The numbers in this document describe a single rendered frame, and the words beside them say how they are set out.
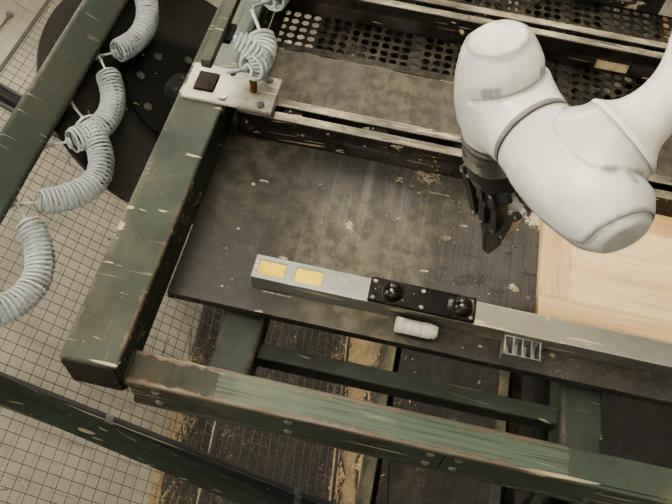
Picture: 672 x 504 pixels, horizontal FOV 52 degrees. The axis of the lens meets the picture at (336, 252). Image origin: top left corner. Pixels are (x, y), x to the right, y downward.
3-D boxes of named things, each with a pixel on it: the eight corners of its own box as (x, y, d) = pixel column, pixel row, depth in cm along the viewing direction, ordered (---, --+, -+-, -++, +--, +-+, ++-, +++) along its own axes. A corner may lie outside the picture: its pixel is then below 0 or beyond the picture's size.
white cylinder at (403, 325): (392, 334, 129) (434, 343, 128) (394, 327, 126) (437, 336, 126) (395, 320, 130) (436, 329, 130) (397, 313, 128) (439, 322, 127)
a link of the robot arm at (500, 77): (439, 119, 91) (493, 188, 84) (433, 27, 78) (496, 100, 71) (510, 85, 92) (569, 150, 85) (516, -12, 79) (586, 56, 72)
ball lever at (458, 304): (461, 317, 128) (473, 321, 115) (441, 313, 128) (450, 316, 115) (466, 297, 128) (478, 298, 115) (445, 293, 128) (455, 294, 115)
